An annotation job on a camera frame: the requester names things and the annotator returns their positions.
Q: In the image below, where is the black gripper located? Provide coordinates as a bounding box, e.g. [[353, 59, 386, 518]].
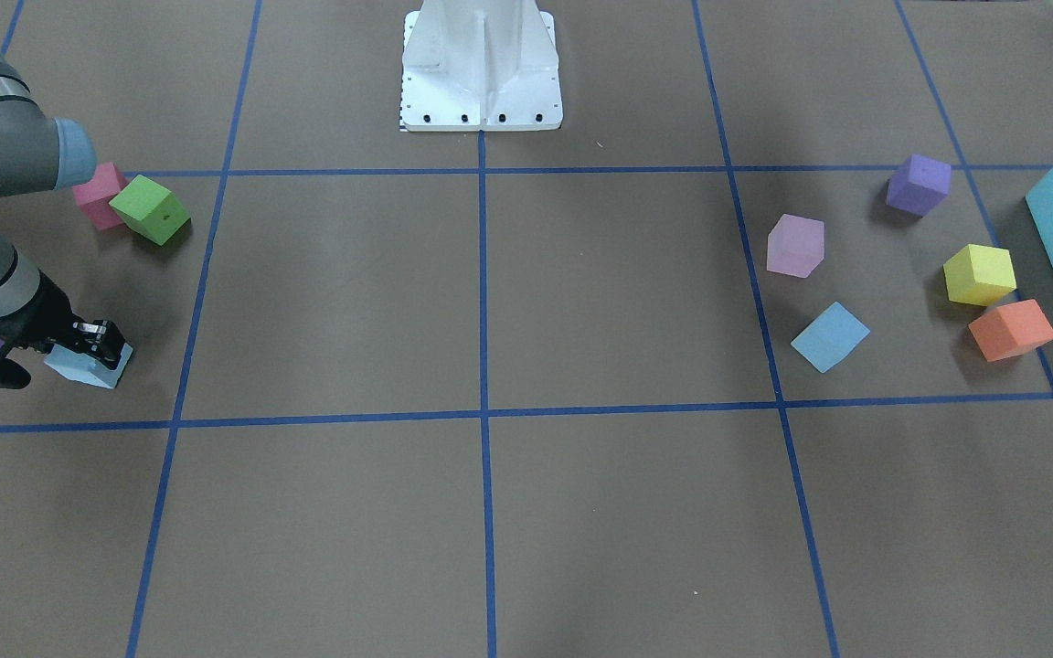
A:
[[0, 274, 130, 390]]

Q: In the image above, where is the light blue foam block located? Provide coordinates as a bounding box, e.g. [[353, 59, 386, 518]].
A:
[[43, 343, 133, 390], [791, 302, 870, 372]]

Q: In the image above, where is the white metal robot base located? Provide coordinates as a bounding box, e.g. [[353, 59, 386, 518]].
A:
[[399, 1, 564, 133]]

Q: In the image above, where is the green foam block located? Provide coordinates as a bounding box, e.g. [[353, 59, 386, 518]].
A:
[[110, 175, 191, 246]]

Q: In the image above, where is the pink foam block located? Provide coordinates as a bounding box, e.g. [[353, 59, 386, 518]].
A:
[[72, 162, 130, 230]]

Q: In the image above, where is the lilac foam block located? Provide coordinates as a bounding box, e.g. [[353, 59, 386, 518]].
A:
[[766, 214, 826, 279]]

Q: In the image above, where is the purple foam block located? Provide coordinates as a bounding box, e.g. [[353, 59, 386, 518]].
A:
[[885, 154, 952, 217]]

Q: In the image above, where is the yellow foam block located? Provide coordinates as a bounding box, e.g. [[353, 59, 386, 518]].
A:
[[941, 243, 1018, 307]]

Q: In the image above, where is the orange foam block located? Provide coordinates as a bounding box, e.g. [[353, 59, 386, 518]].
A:
[[968, 300, 1053, 363]]

